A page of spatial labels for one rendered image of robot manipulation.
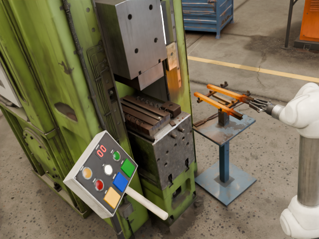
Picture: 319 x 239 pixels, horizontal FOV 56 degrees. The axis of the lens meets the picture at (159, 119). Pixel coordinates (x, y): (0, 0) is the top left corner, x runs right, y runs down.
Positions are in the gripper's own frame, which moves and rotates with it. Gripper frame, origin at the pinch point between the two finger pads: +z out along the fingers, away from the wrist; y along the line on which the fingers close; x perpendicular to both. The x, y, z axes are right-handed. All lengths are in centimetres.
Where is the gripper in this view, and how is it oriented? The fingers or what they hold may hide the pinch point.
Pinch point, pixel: (247, 99)
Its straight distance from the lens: 211.1
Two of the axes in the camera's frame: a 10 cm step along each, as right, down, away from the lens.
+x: -1.5, -8.0, -5.8
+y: 7.6, -4.7, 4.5
